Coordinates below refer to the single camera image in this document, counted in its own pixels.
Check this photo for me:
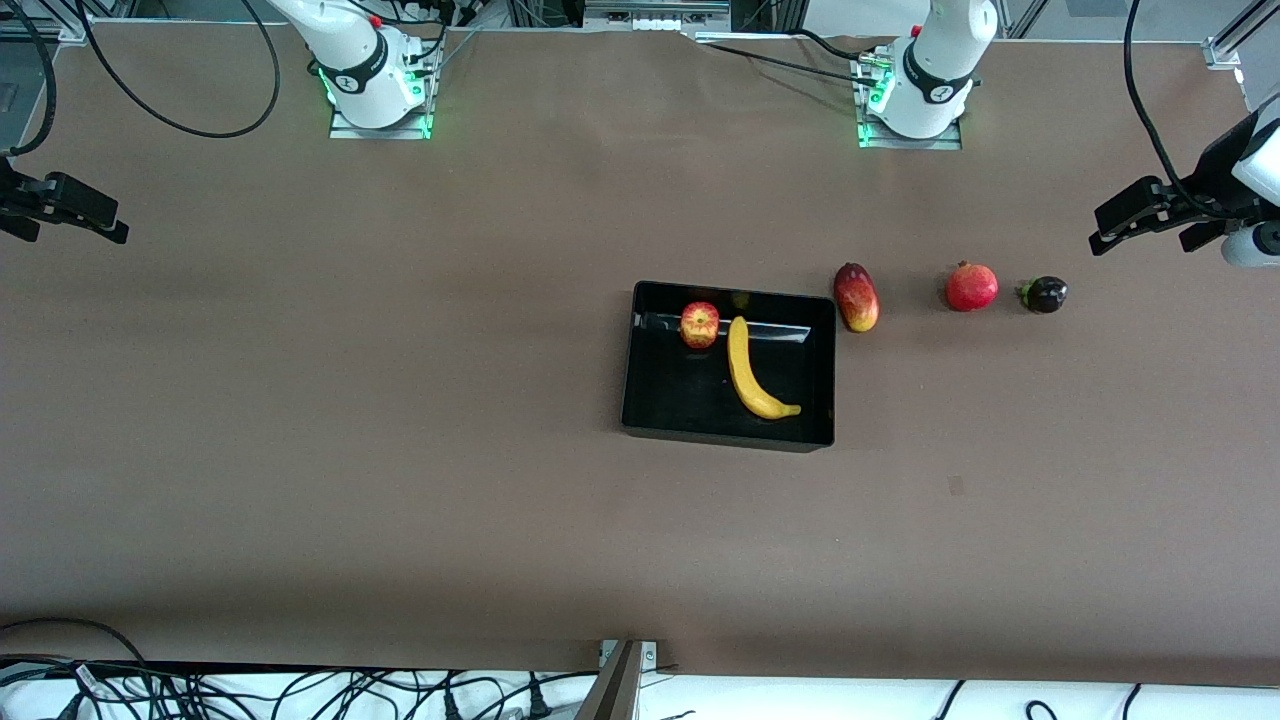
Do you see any yellow banana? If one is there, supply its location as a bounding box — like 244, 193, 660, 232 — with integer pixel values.
726, 316, 803, 421

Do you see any red yellow apple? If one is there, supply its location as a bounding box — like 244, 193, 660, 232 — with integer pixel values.
680, 301, 721, 350

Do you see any black plastic box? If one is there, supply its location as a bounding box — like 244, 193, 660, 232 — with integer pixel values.
620, 280, 839, 453

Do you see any dark purple mangosteen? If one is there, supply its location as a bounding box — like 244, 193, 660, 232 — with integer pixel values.
1016, 276, 1069, 315

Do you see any red pomegranate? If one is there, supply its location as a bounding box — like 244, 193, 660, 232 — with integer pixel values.
945, 260, 1000, 313

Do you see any red yellow mango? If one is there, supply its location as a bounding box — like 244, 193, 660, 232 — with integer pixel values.
833, 262, 881, 334

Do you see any table cover sheet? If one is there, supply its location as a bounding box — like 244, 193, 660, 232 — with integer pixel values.
0, 22, 1280, 691

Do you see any silver metal device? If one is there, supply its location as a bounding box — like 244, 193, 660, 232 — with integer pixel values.
583, 0, 733, 33

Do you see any aluminium frame profile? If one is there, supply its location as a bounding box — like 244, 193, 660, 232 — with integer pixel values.
1203, 0, 1280, 71

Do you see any aluminium frame corner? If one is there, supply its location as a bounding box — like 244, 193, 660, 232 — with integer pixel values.
0, 0, 91, 46

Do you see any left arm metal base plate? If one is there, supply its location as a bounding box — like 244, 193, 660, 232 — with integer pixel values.
855, 55, 964, 151

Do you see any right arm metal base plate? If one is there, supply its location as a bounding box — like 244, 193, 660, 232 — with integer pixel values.
328, 60, 435, 141

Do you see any black base power cable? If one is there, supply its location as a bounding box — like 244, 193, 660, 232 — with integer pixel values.
700, 40, 881, 87
788, 26, 865, 63

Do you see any black arched floor cable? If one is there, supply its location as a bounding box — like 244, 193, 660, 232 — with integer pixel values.
0, 617, 149, 667

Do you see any silver mounting bracket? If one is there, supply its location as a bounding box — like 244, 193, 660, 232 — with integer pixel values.
598, 638, 659, 669

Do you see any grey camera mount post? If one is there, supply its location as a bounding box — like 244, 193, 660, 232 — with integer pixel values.
572, 638, 646, 720

